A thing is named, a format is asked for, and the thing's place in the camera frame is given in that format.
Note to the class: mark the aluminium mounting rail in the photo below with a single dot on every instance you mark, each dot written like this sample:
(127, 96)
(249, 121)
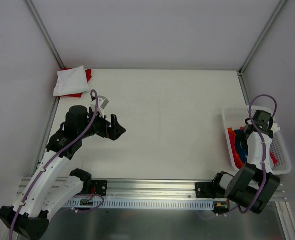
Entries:
(148, 189)

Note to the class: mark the left aluminium frame post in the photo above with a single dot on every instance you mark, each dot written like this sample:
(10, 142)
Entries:
(44, 32)

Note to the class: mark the white slotted cable duct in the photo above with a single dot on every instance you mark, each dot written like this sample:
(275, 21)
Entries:
(141, 204)

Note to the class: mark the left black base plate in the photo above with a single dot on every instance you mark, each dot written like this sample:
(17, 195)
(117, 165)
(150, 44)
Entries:
(98, 187)

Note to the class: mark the white plastic basket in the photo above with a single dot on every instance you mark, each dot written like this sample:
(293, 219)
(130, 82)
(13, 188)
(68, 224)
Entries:
(234, 117)

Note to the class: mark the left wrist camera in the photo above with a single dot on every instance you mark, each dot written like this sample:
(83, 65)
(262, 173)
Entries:
(98, 108)

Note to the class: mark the folded red t shirt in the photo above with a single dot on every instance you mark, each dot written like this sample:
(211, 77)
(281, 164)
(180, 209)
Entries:
(88, 73)

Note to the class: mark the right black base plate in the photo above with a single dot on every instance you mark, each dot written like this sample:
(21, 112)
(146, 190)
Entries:
(206, 190)

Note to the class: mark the right aluminium frame post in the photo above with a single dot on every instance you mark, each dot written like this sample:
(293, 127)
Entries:
(266, 29)

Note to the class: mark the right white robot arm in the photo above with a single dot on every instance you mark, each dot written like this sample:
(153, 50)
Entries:
(254, 184)

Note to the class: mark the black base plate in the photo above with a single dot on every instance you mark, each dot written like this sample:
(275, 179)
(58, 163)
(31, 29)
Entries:
(98, 187)
(206, 190)

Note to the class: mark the blue printed t shirt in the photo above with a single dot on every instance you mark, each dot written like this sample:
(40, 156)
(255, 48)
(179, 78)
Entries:
(241, 146)

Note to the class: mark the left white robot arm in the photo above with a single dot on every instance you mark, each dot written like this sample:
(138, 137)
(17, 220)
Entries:
(31, 214)

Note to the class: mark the aluminium frame post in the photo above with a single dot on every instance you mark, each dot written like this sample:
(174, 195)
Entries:
(44, 32)
(266, 29)

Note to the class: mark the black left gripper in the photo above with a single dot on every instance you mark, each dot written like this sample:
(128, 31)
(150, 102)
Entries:
(110, 129)

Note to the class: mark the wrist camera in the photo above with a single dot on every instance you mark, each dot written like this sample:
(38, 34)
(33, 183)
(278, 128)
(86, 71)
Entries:
(98, 108)
(275, 127)

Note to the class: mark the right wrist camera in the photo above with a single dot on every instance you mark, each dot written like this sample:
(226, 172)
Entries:
(275, 127)

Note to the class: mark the orange t shirt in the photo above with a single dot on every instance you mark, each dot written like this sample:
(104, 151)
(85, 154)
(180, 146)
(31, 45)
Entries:
(236, 157)

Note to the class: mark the folded white t shirt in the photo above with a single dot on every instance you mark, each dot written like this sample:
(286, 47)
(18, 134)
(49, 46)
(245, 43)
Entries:
(71, 81)

